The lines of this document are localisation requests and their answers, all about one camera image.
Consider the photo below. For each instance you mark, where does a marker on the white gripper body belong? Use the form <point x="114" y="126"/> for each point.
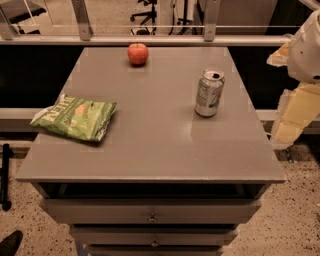
<point x="306" y="55"/>

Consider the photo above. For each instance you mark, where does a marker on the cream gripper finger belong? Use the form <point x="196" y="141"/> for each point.
<point x="296" y="110"/>
<point x="279" y="57"/>

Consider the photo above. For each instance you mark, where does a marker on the silver 7up soda can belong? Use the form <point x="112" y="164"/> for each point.
<point x="210" y="88"/>

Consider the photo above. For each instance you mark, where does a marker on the black office chair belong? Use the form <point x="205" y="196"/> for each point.
<point x="148" y="16"/>

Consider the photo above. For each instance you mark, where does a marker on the red apple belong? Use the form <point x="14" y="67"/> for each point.
<point x="138" y="53"/>

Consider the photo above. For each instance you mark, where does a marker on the grey drawer cabinet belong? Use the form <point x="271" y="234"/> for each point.
<point x="157" y="146"/>

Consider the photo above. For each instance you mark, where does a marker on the green chip bag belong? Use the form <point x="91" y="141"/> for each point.
<point x="76" y="118"/>

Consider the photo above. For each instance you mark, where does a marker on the top grey drawer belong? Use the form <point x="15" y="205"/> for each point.
<point x="150" y="211"/>

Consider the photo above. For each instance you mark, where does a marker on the grey drawer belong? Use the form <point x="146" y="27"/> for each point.
<point x="158" y="235"/>
<point x="150" y="211"/>

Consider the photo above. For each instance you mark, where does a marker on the black stand base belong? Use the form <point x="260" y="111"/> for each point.
<point x="7" y="153"/>

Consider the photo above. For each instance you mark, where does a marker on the black shoe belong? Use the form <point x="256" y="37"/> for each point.
<point x="9" y="246"/>

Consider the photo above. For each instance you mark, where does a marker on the metal railing frame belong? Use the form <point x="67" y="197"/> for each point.
<point x="107" y="23"/>

